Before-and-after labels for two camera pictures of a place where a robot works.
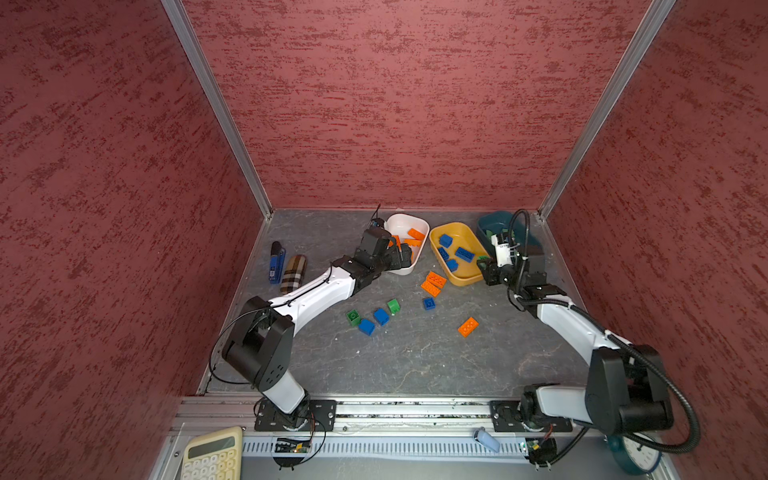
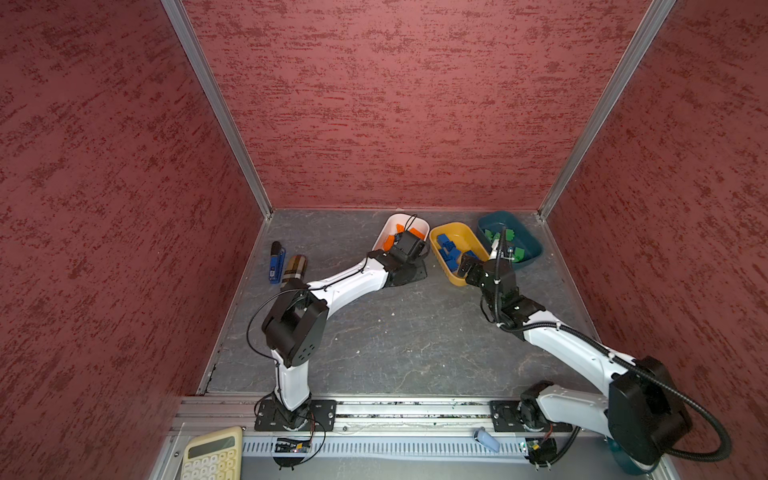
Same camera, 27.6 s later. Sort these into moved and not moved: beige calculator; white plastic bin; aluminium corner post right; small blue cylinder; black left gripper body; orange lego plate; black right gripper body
Moved: black left gripper body; black right gripper body
Not moved: orange lego plate; aluminium corner post right; small blue cylinder; beige calculator; white plastic bin
